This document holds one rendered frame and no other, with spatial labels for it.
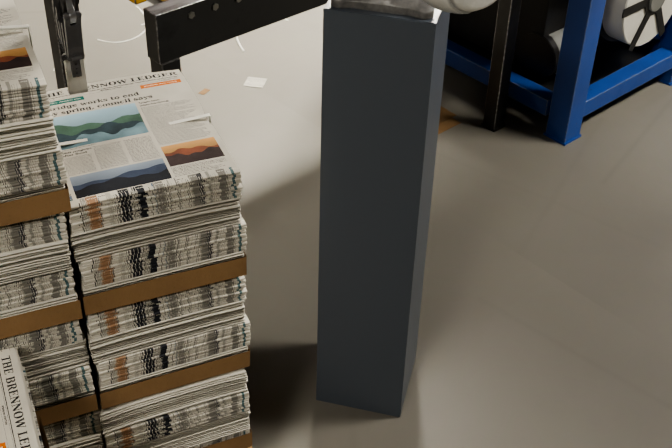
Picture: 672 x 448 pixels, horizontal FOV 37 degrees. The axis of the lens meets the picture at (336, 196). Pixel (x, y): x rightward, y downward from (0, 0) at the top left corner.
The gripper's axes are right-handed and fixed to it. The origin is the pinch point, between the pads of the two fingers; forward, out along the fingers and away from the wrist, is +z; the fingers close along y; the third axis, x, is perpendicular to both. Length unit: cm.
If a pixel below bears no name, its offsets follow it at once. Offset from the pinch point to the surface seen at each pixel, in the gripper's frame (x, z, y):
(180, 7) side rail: 31, 16, -49
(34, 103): -9.0, -7.3, 19.6
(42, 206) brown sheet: -10.5, 10.2, 20.1
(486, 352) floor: 88, 96, 2
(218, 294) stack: 16.5, 38.8, 18.1
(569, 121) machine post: 160, 87, -69
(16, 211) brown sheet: -14.3, 10.0, 20.1
